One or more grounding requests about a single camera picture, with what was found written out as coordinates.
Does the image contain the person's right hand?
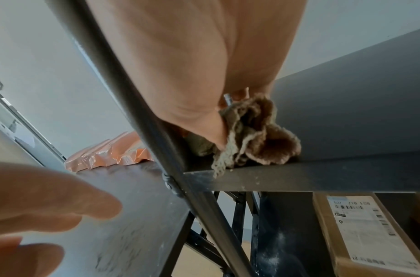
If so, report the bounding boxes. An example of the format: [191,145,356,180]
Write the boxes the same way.
[86,0,308,149]

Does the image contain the person's left hand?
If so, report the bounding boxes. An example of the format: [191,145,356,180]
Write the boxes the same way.
[0,160,124,277]

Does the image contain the pink mailer packet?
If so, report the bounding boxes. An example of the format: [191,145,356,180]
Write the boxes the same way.
[64,131,156,174]

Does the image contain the green and pink cleaning cloth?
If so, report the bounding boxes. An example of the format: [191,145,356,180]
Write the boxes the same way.
[186,92,302,179]

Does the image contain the dark metal shelf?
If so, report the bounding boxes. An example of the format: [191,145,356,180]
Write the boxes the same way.
[45,0,420,277]

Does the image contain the group of brown cardboard boxes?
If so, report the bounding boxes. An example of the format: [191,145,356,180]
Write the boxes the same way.
[312,192,420,277]

